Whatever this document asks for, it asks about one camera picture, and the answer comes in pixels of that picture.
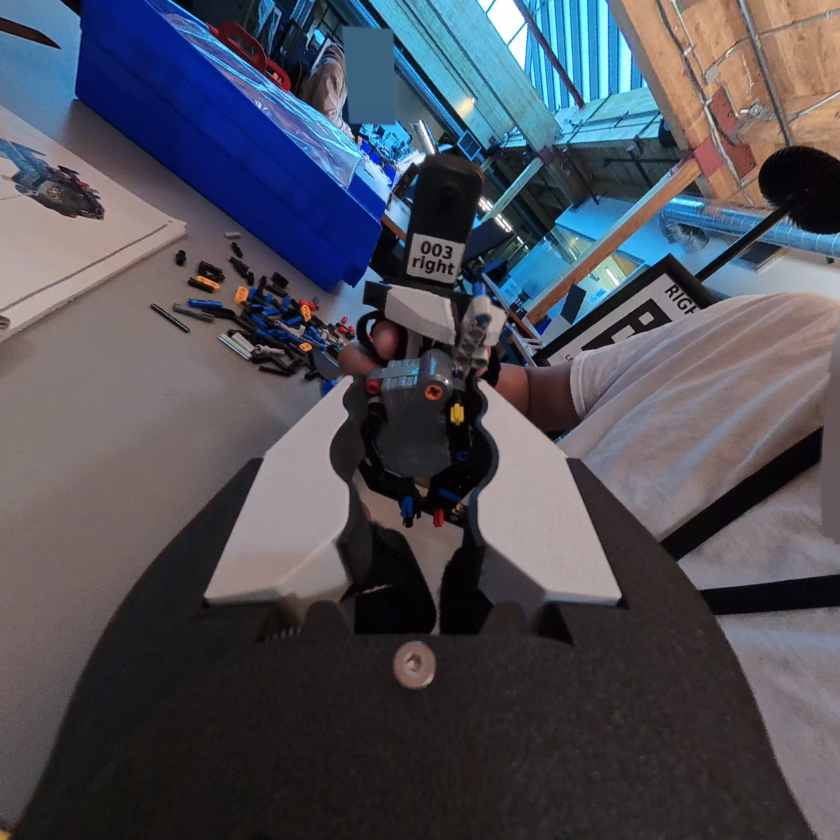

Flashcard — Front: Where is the person's right forearm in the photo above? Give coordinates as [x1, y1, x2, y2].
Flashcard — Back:
[492, 363, 586, 435]

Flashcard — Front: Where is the person's right hand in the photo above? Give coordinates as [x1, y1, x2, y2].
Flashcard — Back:
[337, 322, 403, 382]

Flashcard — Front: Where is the silver ventilation duct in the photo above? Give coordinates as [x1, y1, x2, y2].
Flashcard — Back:
[658, 193, 840, 258]

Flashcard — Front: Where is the black strap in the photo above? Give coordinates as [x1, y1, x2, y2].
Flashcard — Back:
[698, 574, 840, 616]
[659, 427, 825, 560]

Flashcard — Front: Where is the black framed white sign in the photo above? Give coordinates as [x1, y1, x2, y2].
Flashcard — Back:
[533, 254, 721, 368]

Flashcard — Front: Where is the lego instruction booklet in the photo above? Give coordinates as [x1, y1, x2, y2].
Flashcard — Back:
[0, 105, 189, 343]

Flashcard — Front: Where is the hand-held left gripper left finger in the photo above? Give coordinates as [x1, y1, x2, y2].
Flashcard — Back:
[203, 376, 376, 605]

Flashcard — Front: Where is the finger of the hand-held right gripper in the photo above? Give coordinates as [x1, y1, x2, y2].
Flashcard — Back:
[383, 286, 459, 347]

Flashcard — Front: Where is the clear plastic sheet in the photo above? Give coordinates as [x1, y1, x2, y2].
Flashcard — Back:
[147, 0, 367, 193]

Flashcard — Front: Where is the black fuzzy microphone on pole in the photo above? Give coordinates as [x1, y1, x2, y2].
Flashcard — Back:
[694, 146, 840, 281]

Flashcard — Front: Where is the dark grey lego assembly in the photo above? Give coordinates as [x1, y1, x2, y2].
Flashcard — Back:
[357, 348, 491, 530]

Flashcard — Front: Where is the blue plastic storage bin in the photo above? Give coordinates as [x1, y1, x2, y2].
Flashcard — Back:
[74, 0, 403, 294]

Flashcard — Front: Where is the light grey lego piece blue pin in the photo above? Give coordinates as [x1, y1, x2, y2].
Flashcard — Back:
[455, 293, 508, 379]

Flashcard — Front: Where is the red plastic handle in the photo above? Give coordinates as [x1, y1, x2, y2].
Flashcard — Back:
[209, 20, 294, 93]

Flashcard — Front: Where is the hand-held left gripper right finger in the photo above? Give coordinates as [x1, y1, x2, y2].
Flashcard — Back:
[461, 379, 624, 606]

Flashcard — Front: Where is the pile of loose lego pieces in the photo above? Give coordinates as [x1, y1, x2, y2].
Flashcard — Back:
[150, 230, 358, 383]

